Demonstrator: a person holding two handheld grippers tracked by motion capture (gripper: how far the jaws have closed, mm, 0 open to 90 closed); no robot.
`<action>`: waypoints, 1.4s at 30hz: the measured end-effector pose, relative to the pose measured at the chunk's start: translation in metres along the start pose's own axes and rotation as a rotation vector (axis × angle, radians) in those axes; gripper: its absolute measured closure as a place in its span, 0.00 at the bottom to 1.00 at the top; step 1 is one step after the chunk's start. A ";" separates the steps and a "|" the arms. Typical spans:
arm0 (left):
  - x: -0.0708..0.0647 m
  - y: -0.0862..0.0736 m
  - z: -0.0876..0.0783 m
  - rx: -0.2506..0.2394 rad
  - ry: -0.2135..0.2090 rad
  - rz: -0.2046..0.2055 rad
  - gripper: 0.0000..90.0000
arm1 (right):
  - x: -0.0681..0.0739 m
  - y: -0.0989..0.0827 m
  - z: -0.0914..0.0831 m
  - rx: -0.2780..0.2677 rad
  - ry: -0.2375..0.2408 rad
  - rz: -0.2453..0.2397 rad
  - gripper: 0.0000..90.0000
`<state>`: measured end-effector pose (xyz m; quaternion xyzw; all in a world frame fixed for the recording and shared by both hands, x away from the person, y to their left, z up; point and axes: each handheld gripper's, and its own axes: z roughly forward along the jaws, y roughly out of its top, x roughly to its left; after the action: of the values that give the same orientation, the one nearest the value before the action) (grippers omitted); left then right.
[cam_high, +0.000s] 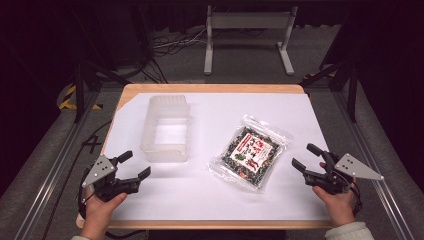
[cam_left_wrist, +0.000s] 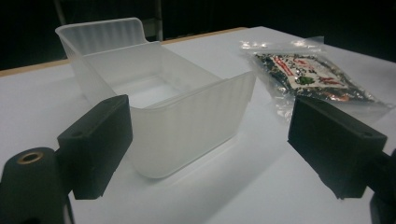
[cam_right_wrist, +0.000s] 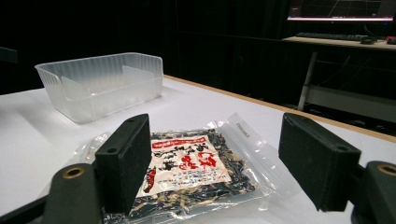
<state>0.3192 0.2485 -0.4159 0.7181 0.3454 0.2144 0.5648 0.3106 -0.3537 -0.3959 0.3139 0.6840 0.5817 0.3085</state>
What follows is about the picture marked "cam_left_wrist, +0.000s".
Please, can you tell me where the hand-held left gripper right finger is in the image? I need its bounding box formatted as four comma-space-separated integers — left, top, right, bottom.
287, 94, 389, 200

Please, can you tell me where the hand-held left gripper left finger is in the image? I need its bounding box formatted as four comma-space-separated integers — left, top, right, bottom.
56, 94, 134, 201

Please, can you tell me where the clear plastic snack packet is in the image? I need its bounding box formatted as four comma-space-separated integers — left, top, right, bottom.
239, 35, 396, 123

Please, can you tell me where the translucent white plastic container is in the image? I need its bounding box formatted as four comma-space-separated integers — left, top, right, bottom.
54, 17, 257, 179

